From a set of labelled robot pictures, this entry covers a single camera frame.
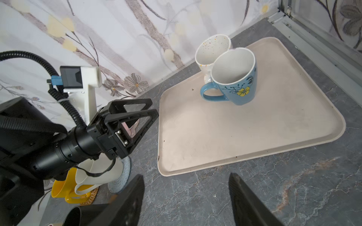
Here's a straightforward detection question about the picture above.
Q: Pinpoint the beige serving tray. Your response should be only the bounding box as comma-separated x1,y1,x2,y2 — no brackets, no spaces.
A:
157,37,346,177

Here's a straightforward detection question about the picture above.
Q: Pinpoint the rattan woven round coaster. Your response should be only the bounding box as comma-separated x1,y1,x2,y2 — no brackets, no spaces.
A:
80,187,99,206

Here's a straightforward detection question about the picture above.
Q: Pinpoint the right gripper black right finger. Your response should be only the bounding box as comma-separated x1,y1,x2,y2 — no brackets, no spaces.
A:
228,173,283,226

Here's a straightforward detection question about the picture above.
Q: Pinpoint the black mug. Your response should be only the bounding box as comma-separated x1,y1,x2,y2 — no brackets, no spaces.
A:
62,204,108,226

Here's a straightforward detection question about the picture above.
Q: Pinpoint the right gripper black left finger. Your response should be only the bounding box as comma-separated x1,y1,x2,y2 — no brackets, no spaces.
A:
89,174,145,226

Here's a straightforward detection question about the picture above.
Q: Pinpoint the yellow mug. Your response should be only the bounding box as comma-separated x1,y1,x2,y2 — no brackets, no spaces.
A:
51,168,91,204

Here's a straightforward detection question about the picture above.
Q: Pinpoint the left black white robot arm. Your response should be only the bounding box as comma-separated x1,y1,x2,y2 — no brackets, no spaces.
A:
1,51,158,226

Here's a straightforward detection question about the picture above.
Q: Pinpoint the blue mug white inside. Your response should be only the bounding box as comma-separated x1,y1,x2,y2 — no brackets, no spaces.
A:
200,48,258,105

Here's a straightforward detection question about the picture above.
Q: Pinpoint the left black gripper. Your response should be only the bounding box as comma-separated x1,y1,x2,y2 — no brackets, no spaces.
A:
31,98,158,180

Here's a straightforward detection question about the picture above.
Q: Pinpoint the grey round felt coaster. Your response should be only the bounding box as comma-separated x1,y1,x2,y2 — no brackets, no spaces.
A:
107,156,131,194

